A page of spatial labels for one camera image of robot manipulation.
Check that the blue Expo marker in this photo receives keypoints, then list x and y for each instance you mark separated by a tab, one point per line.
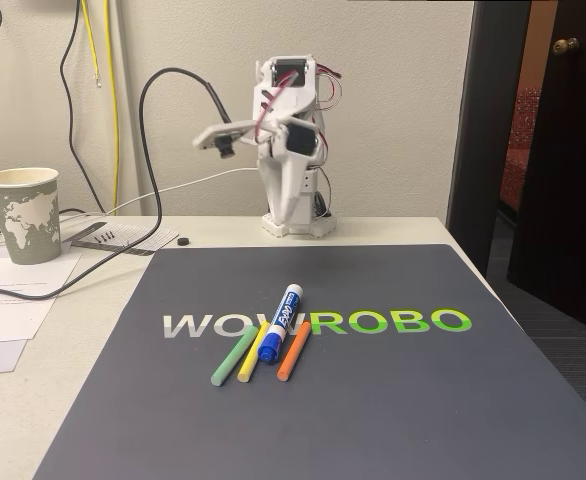
280	325

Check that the red sparkly furniture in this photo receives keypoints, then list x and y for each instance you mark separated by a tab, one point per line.
518	150

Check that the green chalk stick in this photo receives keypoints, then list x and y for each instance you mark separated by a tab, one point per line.
233	357

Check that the dark grey WOWROBO mat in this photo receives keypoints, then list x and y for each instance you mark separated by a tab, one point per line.
373	425

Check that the yellow chalk stick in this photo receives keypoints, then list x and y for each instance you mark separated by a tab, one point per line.
249	360

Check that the orange chalk stick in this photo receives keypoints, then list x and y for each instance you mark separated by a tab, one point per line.
293	352

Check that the brass door knob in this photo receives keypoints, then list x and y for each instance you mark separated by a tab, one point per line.
565	46

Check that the paper cup with world map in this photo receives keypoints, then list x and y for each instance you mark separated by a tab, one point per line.
23	220

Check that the dark grey door frame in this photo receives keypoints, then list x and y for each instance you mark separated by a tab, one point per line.
478	125

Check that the large white paper sheet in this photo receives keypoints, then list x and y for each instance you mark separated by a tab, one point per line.
3	315

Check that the small black round cap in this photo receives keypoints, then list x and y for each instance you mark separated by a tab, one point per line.
183	241

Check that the gripper-mounted camera board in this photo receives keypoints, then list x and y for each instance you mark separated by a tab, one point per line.
218	135

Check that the dark wooden door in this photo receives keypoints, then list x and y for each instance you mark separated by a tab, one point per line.
563	175

